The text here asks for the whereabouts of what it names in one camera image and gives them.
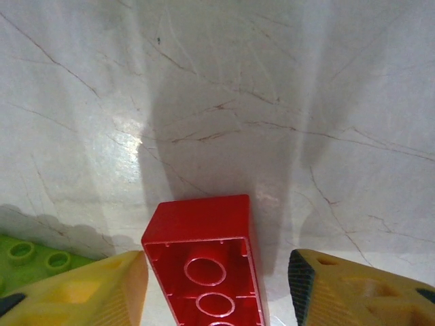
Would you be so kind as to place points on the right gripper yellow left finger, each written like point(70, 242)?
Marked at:
point(78, 299)

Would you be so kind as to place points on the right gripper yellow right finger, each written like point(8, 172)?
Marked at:
point(360, 295)

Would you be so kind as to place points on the green lego brick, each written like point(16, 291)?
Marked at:
point(20, 253)

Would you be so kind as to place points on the red lego brick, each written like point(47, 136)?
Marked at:
point(200, 224)

